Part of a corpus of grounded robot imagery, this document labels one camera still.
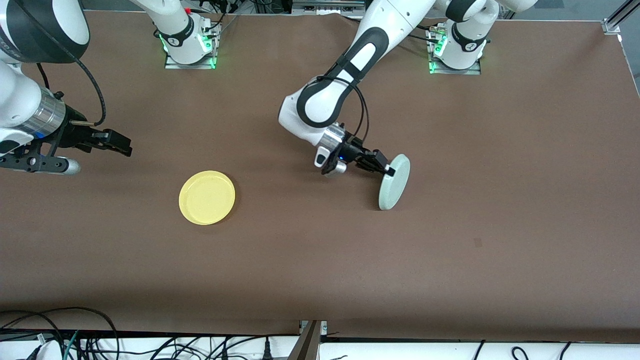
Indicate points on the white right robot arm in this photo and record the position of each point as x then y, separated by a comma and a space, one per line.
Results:
65, 20

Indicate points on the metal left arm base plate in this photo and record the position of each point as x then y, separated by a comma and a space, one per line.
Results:
475, 72

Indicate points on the yellow plate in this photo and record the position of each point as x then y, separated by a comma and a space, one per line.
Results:
206, 197

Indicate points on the brown table cover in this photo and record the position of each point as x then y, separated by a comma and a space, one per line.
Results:
320, 260

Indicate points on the aluminium profile beam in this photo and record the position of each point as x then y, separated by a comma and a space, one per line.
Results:
307, 345

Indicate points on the pale green plate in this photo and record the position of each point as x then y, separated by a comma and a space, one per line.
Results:
395, 185

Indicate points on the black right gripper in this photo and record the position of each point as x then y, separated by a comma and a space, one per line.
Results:
75, 134

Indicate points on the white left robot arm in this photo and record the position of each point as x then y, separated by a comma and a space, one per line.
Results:
395, 25

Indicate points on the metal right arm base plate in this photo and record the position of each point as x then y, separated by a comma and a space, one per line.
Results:
172, 64

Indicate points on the aluminium frame post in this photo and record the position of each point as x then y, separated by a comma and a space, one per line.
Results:
612, 25

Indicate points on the metal rail with sockets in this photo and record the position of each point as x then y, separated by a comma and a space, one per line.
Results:
325, 7

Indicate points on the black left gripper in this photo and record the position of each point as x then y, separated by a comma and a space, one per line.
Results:
351, 149

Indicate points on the black power plug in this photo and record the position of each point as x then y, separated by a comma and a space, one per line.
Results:
267, 352

